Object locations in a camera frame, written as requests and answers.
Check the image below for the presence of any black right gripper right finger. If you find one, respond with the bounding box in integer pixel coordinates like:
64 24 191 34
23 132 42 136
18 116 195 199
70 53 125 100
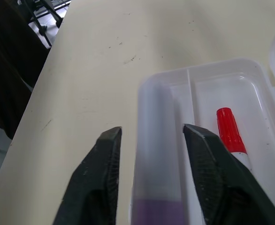
182 123 275 225

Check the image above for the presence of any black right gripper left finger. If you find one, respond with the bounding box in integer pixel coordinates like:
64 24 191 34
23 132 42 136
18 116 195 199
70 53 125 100
52 126 123 225

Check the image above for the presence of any red capped white marker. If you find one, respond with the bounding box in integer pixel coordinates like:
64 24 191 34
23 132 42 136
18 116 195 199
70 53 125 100
216 107 253 174

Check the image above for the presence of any purple highlighter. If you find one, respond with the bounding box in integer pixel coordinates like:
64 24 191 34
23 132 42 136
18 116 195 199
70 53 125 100
130 81 185 225

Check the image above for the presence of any white plastic case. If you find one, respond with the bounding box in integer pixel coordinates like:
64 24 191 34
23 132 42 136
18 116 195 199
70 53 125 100
129 23 275 225

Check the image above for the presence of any dark furniture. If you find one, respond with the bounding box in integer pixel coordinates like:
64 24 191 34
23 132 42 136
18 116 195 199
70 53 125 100
0 0 52 142

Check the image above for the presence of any black chair base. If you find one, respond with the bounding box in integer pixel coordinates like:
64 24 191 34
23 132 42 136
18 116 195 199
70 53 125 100
17 0 72 49

